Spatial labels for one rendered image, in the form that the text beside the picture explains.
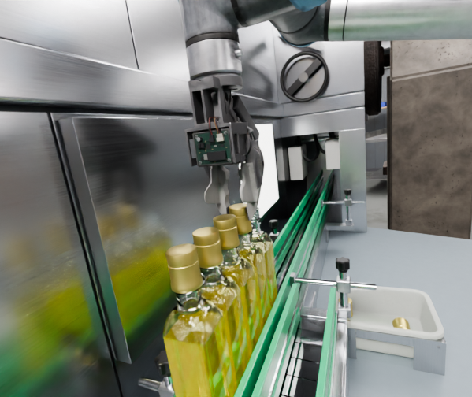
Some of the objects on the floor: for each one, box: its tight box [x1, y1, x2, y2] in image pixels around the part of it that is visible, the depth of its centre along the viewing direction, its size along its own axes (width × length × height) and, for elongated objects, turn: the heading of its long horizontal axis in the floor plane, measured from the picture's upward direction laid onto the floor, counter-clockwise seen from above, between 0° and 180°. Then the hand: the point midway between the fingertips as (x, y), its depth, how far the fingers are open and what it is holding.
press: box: [363, 39, 472, 239], centre depth 258 cm, size 125×111×244 cm
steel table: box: [366, 128, 387, 180], centre depth 540 cm, size 80×201×104 cm, turn 166°
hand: (239, 210), depth 46 cm, fingers closed on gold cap, 3 cm apart
